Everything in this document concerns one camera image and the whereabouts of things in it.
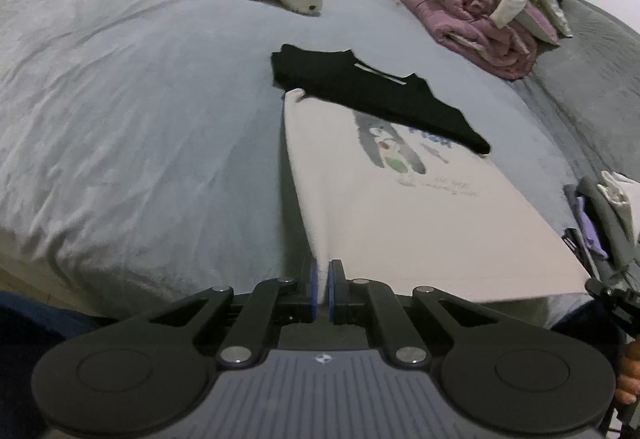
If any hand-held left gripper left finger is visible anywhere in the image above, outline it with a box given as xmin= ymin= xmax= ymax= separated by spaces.
xmin=147 ymin=258 xmax=320 ymax=367

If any white crumpled garment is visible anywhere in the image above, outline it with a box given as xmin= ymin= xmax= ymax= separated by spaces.
xmin=597 ymin=170 xmax=640 ymax=240

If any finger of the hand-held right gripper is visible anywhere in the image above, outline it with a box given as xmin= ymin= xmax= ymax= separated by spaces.
xmin=584 ymin=269 xmax=640 ymax=335

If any cream printed T-shirt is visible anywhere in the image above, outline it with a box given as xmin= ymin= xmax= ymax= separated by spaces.
xmin=281 ymin=88 xmax=593 ymax=315

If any person's right hand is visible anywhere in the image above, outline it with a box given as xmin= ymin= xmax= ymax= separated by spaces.
xmin=614 ymin=338 xmax=640 ymax=406

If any white pillow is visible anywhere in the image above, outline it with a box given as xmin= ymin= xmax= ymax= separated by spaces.
xmin=515 ymin=0 xmax=573 ymax=45

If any grey quilted headboard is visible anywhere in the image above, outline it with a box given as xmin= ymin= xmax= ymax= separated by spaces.
xmin=515 ymin=0 xmax=640 ymax=200

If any purple garment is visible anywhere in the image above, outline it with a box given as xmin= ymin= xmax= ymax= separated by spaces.
xmin=575 ymin=196 xmax=609 ymax=261

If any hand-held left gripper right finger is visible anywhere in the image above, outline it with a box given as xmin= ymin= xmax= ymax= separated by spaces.
xmin=326 ymin=259 xmax=502 ymax=367

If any pink folded comforter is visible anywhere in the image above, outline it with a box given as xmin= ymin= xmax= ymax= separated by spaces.
xmin=395 ymin=0 xmax=540 ymax=81

